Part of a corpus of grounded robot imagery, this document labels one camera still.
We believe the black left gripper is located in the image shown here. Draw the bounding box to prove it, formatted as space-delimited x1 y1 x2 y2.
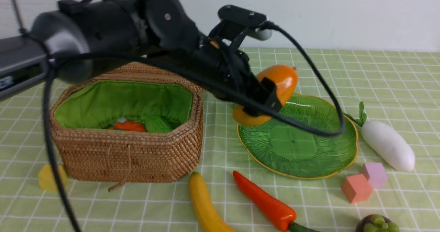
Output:
192 36 282 115

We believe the orange mango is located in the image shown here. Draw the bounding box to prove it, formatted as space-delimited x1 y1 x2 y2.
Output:
233 64 299 126

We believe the green cucumber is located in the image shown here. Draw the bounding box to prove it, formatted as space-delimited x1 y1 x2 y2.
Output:
142 115 173 133

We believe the white radish with leaves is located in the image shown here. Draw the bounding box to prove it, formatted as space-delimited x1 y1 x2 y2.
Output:
344 101 416 172

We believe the yellow banana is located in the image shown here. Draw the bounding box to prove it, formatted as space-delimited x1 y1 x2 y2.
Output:
189 172 236 232

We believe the orange tomato with leaves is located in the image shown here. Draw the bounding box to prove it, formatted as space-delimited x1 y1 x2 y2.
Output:
107 118 147 132

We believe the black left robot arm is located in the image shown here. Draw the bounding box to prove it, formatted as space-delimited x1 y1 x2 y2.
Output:
1 0 284 116

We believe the green glass plate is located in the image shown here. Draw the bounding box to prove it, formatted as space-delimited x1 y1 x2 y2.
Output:
236 93 359 180

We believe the red chili pepper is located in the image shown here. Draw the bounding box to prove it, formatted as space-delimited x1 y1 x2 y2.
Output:
232 171 316 232

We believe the orange foam cube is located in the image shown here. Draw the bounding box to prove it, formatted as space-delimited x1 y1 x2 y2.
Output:
341 174 373 203

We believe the pink foam cube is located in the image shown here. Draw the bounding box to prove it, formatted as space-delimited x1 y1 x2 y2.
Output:
361 163 388 189

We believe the wicker basket lid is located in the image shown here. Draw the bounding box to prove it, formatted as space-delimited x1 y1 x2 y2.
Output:
93 62 207 93

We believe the woven wicker basket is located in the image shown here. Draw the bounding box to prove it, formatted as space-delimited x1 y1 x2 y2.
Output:
50 75 203 191

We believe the green checkered tablecloth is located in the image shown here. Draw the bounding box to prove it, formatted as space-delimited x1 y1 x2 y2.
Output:
0 49 440 232

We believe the purple mangosteen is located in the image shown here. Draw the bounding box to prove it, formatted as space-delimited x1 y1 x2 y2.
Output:
355 214 400 232

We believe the yellow foam cube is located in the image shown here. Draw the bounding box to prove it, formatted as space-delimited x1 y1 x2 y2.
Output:
38 164 68 192

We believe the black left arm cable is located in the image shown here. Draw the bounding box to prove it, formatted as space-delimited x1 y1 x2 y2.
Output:
42 21 345 232

